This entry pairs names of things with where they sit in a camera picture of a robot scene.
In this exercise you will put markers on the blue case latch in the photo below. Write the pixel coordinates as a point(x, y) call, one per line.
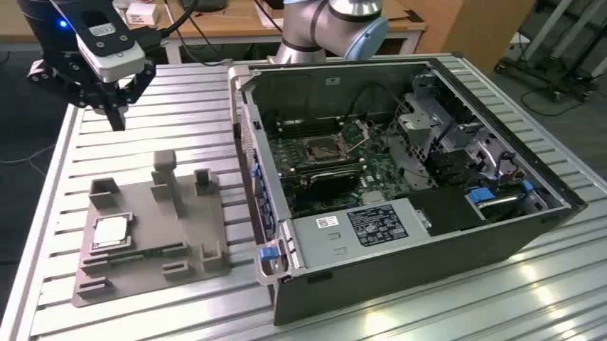
point(267, 255)

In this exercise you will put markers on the black RAM slot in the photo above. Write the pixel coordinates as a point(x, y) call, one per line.
point(309, 125)
point(309, 129)
point(310, 133)
point(322, 166)
point(325, 171)

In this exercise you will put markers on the plain white box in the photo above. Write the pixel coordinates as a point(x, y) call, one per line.
point(141, 14)

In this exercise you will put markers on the wheeled equipment stand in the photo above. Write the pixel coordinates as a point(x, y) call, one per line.
point(577, 80)

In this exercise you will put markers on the blue disk carrier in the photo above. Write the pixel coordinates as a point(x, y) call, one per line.
point(481, 197)

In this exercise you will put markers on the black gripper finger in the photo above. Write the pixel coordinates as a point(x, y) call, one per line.
point(142, 83)
point(62, 87)

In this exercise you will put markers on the open black PC case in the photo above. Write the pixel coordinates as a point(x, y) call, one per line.
point(427, 284)

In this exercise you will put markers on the green motherboard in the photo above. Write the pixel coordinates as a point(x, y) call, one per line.
point(379, 170)

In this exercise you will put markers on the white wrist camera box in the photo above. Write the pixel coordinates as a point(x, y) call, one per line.
point(114, 60)

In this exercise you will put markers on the silver metal drive cage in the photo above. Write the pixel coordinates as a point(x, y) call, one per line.
point(418, 124)

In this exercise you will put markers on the wooden cabinet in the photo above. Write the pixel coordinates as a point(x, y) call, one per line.
point(474, 28)

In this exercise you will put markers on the grey parts rack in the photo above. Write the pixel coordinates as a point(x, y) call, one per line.
point(157, 231)

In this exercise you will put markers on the black graphics card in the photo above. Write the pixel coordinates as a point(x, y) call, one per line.
point(327, 184)

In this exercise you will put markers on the black plastic shroud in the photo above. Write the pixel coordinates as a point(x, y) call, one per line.
point(446, 213)

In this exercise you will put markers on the grey power supply unit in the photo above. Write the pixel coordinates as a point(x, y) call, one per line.
point(333, 245)

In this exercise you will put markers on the silver CPU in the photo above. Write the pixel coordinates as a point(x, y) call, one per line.
point(111, 231)

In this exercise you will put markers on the small blue clip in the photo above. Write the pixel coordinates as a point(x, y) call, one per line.
point(526, 187)

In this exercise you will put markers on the small silver heat sink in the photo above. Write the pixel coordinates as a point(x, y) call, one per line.
point(375, 197)

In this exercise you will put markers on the brown cardboard sheet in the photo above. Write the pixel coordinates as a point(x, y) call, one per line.
point(398, 10)

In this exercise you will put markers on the black object on desk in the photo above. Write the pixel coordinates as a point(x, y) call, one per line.
point(211, 4)

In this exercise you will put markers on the green RAM stick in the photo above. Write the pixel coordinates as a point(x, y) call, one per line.
point(138, 256)

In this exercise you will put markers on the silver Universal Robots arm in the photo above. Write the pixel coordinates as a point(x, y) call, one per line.
point(309, 21)

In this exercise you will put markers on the CPU socket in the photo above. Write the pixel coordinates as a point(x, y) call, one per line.
point(325, 149)

